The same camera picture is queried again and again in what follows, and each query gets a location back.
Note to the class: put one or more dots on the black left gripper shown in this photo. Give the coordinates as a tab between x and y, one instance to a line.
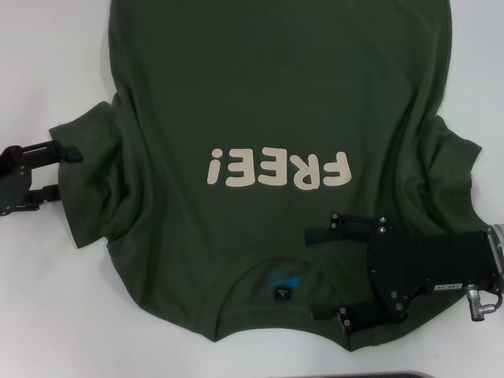
12	181

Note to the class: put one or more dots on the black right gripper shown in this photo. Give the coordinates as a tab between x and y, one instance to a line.
425	264

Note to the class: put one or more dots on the dark green FREE t-shirt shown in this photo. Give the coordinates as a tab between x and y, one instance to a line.
256	98

